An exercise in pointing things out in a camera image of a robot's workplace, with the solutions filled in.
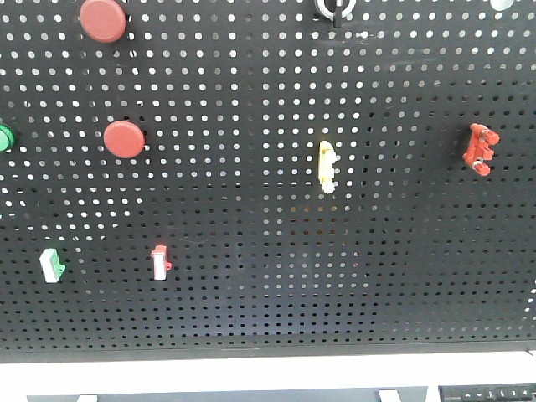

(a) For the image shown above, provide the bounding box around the lower red push button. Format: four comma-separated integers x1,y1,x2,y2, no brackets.
103,121,145,158

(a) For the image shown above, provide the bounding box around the red push button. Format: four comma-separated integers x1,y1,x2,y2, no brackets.
103,121,145,158
79,0,126,43

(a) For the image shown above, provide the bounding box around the upper red push button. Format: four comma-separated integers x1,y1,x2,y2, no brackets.
79,0,126,43

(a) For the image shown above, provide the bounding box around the green push button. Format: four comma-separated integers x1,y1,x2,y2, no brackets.
0,123,16,152

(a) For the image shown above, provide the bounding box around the grey push button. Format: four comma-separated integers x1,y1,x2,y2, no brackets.
489,0,515,12

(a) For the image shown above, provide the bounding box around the black perforated pegboard panel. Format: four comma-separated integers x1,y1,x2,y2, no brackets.
1,1,535,363

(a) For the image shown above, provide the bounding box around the white standing desk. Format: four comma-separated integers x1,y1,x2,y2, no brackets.
1,351,535,401

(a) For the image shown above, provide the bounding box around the desk height control panel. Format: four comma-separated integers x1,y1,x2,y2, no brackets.
439,384,535,402

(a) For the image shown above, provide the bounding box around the yellow toggle switch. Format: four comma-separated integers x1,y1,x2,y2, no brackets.
317,140,337,194

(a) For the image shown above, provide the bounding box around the red white rocker switch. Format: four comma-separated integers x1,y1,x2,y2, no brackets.
151,244,173,281

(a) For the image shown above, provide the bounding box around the black white key switch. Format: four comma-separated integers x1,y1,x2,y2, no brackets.
313,0,357,28

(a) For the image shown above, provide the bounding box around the red toggle switch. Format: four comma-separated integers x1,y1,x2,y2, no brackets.
462,123,500,177

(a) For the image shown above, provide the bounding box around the green white rocker switch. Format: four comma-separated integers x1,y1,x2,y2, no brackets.
39,248,66,283

